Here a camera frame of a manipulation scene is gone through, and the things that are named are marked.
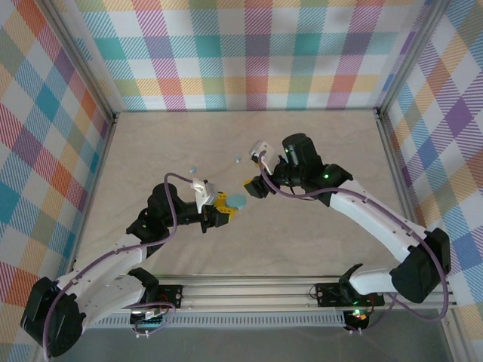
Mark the aluminium right corner post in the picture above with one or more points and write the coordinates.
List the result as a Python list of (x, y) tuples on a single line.
[(410, 56)]

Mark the aluminium right side rail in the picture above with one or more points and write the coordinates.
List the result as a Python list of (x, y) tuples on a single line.
[(398, 169)]

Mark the light blue earbud charging case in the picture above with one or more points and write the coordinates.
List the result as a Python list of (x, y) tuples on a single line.
[(236, 201)]

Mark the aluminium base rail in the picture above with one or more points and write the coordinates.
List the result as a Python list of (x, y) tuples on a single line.
[(245, 296)]

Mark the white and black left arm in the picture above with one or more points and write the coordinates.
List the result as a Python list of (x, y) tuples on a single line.
[(113, 290)]

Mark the aluminium left side rail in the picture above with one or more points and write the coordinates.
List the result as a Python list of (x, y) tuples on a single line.
[(90, 188)]

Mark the grey metal panel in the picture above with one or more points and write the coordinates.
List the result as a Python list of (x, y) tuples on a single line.
[(245, 347)]

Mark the aluminium left corner post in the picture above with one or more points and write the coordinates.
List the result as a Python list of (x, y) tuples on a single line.
[(83, 56)]

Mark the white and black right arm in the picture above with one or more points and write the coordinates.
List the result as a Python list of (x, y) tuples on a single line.
[(377, 222)]

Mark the aluminium corner post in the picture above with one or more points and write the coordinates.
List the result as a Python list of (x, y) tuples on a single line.
[(83, 56), (410, 56)]

